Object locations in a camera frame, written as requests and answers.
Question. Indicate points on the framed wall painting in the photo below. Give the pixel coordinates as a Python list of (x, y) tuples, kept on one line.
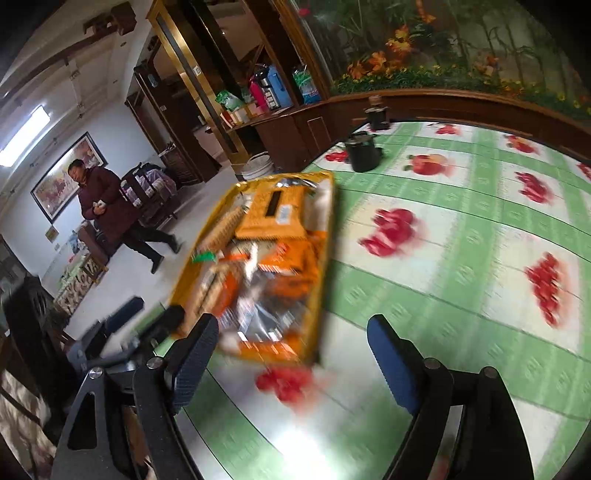
[(54, 191)]

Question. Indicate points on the black cylindrical motor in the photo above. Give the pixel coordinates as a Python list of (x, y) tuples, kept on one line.
[(363, 153)]

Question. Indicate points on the white box with yellow tape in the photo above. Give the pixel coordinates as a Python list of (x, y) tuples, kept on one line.
[(265, 294)]

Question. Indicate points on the wooden chair with cloth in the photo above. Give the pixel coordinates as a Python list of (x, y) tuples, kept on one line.
[(153, 193)]

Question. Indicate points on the white plastic bucket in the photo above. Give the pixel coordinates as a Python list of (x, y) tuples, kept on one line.
[(259, 165)]

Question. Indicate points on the flower mural panel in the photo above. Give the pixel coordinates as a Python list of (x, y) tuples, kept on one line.
[(494, 47)]

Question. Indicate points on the orange snack packet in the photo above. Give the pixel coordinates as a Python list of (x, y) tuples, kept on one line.
[(276, 213)]

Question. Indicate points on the cracker pack green wrapper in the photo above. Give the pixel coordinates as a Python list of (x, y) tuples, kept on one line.
[(220, 235)]

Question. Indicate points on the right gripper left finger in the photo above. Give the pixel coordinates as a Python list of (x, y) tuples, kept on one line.
[(187, 359)]

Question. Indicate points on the green fruit pattern tablecloth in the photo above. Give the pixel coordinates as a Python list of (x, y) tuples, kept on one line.
[(475, 245)]

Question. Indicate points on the small black jar with cork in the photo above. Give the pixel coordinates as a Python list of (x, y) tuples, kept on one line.
[(377, 114)]

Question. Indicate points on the blue thermos jug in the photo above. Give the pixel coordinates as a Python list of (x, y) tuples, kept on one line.
[(279, 89)]

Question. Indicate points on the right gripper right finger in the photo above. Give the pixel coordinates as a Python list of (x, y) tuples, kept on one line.
[(400, 362)]

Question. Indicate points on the person in dark red jacket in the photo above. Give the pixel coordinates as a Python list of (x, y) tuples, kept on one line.
[(101, 201)]

